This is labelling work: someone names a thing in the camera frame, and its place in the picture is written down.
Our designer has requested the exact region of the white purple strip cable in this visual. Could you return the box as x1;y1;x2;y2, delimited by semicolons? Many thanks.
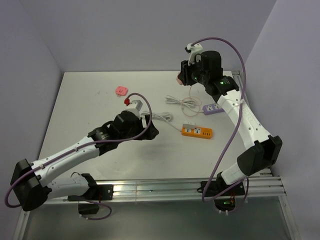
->
164;94;205;112

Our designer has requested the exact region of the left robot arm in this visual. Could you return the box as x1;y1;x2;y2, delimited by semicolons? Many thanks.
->
4;110;159;212

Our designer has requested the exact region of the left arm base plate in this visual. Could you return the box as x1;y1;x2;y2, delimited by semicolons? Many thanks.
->
67;184;114;202

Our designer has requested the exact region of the orange power strip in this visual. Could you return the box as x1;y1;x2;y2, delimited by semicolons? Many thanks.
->
181;126;213;140

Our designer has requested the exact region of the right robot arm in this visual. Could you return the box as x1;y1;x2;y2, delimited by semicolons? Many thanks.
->
178;50;283;195

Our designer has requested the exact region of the purple power strip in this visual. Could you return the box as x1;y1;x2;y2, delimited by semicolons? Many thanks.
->
202;103;224;116

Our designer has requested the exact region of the pink charger block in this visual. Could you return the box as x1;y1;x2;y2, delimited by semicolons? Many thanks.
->
176;72;183;86

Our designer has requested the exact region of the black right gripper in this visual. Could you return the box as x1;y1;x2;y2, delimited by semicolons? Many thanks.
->
177;56;209;86

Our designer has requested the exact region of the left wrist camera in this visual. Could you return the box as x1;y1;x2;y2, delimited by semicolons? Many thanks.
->
125;100;143;118

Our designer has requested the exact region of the pink flat plug adapter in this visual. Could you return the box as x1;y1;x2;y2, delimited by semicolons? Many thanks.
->
115;86;129;97

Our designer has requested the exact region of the white orange strip cable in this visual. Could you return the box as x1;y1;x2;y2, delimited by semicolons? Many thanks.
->
141;111;183;132

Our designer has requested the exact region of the aluminium mounting rail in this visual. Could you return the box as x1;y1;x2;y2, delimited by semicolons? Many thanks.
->
33;173;286;208

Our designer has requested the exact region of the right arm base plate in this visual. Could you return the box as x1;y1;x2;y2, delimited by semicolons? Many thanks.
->
196;180;245;197

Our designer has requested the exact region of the white plug adapter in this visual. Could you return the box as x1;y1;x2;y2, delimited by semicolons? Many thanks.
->
182;122;196;129

